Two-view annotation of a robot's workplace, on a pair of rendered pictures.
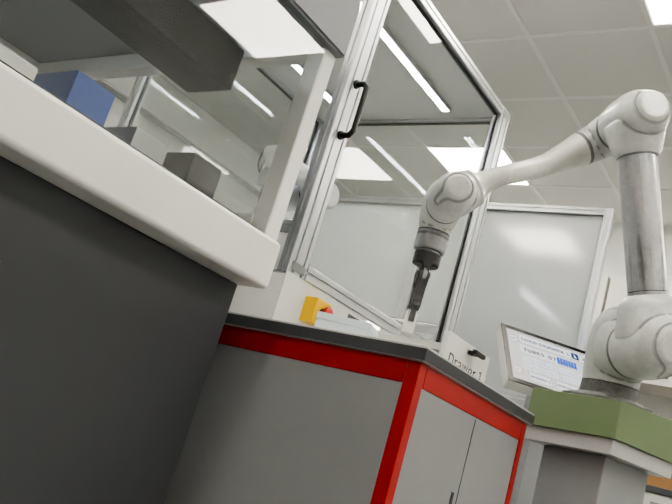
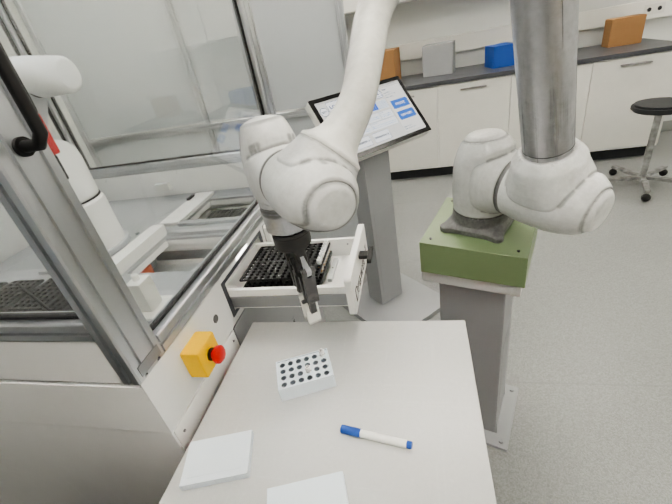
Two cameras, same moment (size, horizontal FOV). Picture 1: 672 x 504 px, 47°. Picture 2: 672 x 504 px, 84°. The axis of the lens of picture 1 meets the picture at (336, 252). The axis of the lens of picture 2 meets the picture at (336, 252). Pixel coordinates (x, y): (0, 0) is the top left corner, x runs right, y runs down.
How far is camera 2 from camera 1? 1.68 m
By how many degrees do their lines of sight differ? 50
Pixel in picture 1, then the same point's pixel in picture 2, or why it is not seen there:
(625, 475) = not seen: hidden behind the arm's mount
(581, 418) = (483, 270)
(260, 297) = (133, 412)
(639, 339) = (560, 220)
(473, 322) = not seen: hidden behind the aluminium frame
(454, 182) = (324, 207)
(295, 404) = not seen: outside the picture
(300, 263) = (146, 353)
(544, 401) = (436, 255)
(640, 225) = (556, 75)
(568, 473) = (470, 297)
